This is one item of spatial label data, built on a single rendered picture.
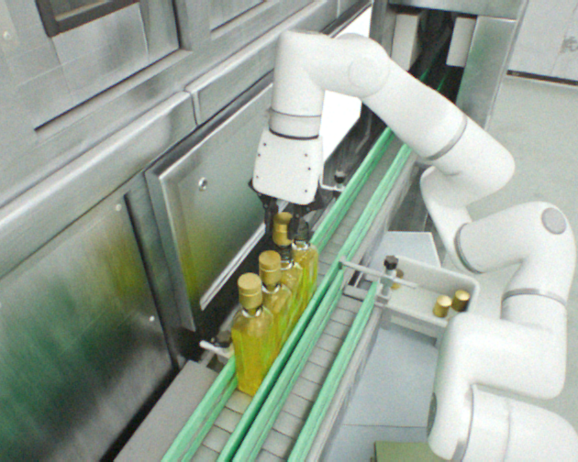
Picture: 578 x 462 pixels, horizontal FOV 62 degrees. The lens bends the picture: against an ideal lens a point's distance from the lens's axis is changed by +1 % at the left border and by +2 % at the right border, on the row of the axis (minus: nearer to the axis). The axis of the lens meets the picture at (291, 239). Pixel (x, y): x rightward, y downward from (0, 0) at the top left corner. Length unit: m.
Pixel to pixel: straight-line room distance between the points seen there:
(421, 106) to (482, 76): 0.93
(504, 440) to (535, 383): 0.10
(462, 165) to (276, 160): 0.27
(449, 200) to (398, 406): 0.48
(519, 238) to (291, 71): 0.40
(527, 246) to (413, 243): 0.70
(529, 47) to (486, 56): 2.89
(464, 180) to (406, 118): 0.13
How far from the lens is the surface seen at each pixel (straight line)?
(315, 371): 0.95
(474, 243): 0.80
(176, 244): 0.74
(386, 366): 1.14
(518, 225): 0.76
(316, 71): 0.66
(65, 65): 0.59
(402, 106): 0.77
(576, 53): 4.54
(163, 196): 0.69
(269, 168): 0.72
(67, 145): 0.58
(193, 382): 0.96
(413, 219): 1.99
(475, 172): 0.76
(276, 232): 0.77
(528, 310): 0.74
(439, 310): 1.21
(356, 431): 1.05
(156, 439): 0.92
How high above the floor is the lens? 1.68
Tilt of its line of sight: 42 degrees down
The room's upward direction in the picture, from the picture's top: straight up
